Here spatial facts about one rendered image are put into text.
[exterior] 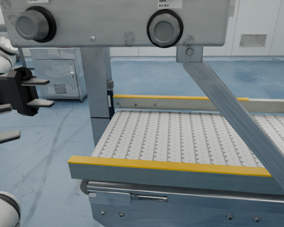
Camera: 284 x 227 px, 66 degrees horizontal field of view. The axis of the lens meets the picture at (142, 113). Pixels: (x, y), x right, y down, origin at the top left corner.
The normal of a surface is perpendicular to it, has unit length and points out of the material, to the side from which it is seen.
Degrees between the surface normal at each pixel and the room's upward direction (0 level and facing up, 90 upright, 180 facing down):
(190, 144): 0
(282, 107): 90
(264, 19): 90
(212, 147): 0
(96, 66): 90
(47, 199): 0
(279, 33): 90
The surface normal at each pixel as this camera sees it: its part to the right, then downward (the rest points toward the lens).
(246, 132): -0.66, 0.29
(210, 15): -0.14, 0.44
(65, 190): -0.03, -0.90
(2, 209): 0.72, -0.58
